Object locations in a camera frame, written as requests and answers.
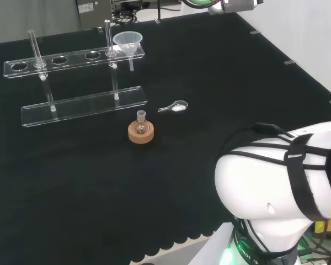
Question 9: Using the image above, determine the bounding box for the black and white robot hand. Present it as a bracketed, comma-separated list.
[181, 0, 264, 15]

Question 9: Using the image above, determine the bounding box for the translucent plastic funnel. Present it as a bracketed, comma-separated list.
[113, 31, 143, 72]

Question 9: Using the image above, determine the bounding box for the glass weighing funnel with powder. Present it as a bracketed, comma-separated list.
[157, 100, 189, 113]

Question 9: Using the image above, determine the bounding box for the clear acrylic funnel stand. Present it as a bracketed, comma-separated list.
[3, 19, 148, 128]

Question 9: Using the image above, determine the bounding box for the grey metal cabinet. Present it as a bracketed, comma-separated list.
[76, 0, 113, 31]

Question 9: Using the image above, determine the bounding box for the small round-bottom glass flask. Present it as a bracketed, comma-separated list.
[134, 110, 150, 135]

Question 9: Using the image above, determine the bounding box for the black bench cloth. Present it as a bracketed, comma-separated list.
[0, 12, 331, 265]

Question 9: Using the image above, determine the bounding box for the yellow stop button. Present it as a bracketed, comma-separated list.
[314, 219, 331, 241]

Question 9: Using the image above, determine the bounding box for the black cable bundle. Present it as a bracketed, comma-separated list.
[111, 7, 140, 26]

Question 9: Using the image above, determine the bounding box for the brown cork ring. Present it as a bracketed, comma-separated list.
[127, 120, 155, 144]

